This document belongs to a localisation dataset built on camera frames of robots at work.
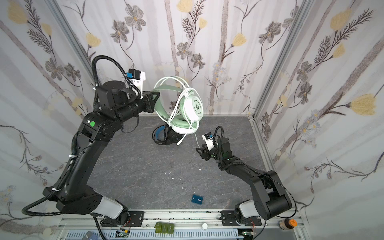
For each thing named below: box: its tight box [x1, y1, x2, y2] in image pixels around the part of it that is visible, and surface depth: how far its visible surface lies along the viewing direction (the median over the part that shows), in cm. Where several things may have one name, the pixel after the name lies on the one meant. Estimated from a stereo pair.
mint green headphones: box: [153, 76, 204, 148], surface depth 51 cm
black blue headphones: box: [152, 124, 183, 146], surface depth 105 cm
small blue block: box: [191, 194, 203, 205], surface depth 80 cm
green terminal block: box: [154, 222, 175, 234], surface depth 71 cm
